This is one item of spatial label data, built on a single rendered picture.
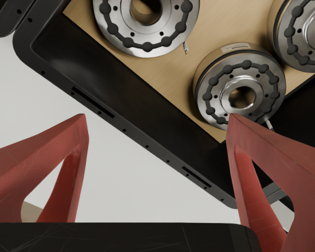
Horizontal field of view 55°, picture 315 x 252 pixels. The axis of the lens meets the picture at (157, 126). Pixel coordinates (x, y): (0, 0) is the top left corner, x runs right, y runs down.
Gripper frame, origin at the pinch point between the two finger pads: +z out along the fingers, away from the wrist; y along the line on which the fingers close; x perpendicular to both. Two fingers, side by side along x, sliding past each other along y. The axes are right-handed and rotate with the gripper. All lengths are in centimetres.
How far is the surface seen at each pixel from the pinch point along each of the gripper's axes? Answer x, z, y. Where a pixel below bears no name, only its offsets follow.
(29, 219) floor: 144, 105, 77
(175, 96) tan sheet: 11.6, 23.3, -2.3
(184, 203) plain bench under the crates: 47, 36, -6
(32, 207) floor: 133, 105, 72
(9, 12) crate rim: -1.4, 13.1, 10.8
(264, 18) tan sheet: 2.1, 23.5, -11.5
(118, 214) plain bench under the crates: 51, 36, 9
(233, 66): 6.3, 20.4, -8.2
